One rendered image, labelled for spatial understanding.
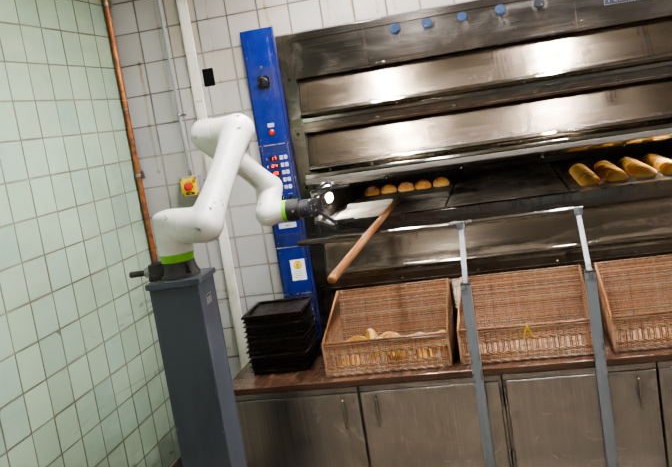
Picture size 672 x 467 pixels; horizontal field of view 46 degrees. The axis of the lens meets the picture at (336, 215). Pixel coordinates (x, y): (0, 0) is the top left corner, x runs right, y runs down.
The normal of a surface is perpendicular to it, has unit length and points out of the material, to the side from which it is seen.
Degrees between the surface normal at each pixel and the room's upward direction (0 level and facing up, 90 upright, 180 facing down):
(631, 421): 90
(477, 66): 70
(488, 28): 90
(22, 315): 90
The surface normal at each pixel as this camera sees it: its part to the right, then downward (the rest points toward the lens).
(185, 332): -0.13, 0.14
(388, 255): -0.24, -0.19
